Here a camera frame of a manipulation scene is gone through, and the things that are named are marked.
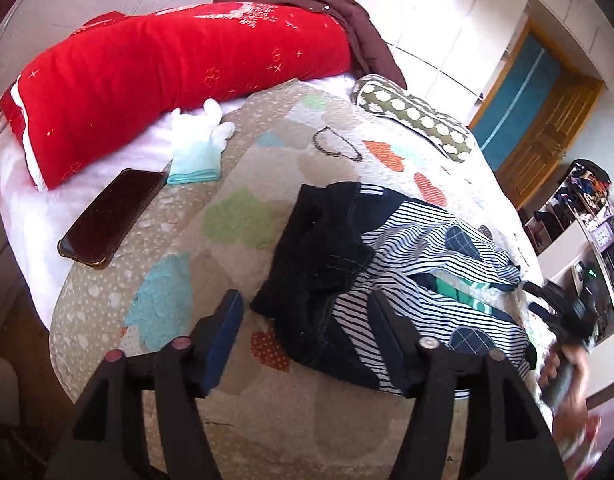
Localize heart patterned quilt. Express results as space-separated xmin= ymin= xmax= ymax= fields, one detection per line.
xmin=49 ymin=80 xmax=563 ymax=480

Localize white wardrobe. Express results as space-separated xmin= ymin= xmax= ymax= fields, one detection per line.
xmin=327 ymin=0 xmax=533 ymax=126

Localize person's right hand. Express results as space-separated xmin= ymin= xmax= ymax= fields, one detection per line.
xmin=538 ymin=344 xmax=604 ymax=428

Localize white desk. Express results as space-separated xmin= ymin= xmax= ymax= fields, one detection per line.
xmin=537 ymin=230 xmax=614 ymax=396

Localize purple alarm clock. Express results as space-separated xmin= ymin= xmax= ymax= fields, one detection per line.
xmin=590 ymin=220 xmax=614 ymax=248

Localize red embroidered bolster pillow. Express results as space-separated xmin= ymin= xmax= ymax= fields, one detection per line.
xmin=0 ymin=1 xmax=355 ymax=191

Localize person's right forearm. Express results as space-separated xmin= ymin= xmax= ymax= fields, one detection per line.
xmin=554 ymin=412 xmax=608 ymax=471

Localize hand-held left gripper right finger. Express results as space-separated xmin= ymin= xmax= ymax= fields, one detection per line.
xmin=368 ymin=289 xmax=570 ymax=480

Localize black smartphone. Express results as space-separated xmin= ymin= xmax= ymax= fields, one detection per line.
xmin=58 ymin=168 xmax=169 ymax=270

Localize blue curtain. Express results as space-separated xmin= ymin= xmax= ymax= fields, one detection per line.
xmin=470 ymin=35 xmax=563 ymax=173

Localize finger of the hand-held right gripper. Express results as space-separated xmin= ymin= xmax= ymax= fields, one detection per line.
xmin=528 ymin=301 xmax=563 ymax=327
xmin=524 ymin=281 xmax=563 ymax=302

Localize navy pants with striped lining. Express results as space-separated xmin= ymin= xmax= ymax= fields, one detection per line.
xmin=249 ymin=181 xmax=538 ymax=398

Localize green white patterned pillow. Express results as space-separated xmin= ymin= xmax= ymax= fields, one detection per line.
xmin=351 ymin=74 xmax=474 ymax=163

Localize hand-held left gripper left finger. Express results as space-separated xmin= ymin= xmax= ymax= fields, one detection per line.
xmin=44 ymin=289 xmax=245 ymax=480

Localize wooden door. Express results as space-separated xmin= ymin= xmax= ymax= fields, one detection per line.
xmin=494 ymin=72 xmax=608 ymax=211

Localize cluttered storage shelf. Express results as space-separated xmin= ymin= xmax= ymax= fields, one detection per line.
xmin=522 ymin=159 xmax=613 ymax=256

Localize white and teal folded cloth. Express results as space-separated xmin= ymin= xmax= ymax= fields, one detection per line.
xmin=166 ymin=98 xmax=236 ymax=186

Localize dark brown garment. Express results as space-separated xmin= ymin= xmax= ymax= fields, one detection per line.
xmin=213 ymin=0 xmax=408 ymax=90

